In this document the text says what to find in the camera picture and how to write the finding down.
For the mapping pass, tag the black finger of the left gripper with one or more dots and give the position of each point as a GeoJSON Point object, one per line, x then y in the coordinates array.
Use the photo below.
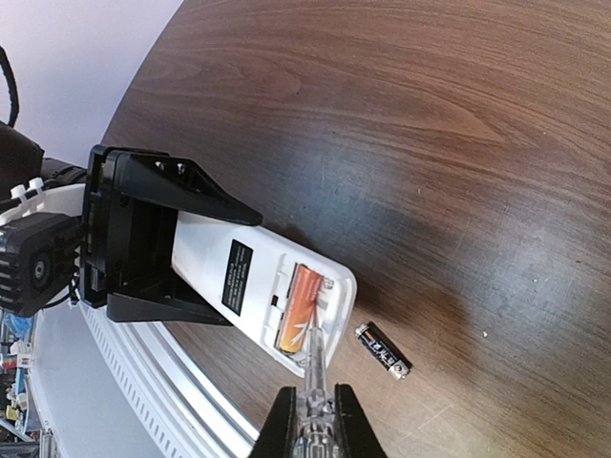
{"type": "Point", "coordinates": [161, 299]}
{"type": "Point", "coordinates": [180, 184]}

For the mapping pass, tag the black silver battery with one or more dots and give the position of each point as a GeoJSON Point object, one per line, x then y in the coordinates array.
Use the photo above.
{"type": "Point", "coordinates": [383, 350]}

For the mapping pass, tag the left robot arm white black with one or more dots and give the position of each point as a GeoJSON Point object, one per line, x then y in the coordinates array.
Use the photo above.
{"type": "Point", "coordinates": [32, 183]}

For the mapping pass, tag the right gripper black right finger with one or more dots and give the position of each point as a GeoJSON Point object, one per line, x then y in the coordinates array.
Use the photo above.
{"type": "Point", "coordinates": [354, 434]}

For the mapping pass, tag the orange battery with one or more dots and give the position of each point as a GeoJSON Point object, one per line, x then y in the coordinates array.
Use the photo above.
{"type": "Point", "coordinates": [303, 296]}

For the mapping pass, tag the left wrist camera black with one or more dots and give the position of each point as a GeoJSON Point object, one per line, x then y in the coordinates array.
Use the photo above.
{"type": "Point", "coordinates": [38, 260]}

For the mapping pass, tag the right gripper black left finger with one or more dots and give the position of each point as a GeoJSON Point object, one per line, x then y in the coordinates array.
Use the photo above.
{"type": "Point", "coordinates": [277, 436]}

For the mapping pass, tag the front aluminium rail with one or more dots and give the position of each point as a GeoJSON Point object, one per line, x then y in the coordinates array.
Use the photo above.
{"type": "Point", "coordinates": [182, 410]}

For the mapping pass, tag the clear handle screwdriver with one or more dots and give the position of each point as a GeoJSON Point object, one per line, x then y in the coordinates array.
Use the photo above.
{"type": "Point", "coordinates": [314, 408]}

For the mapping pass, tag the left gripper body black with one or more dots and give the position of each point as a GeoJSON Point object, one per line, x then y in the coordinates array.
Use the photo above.
{"type": "Point", "coordinates": [125, 240]}

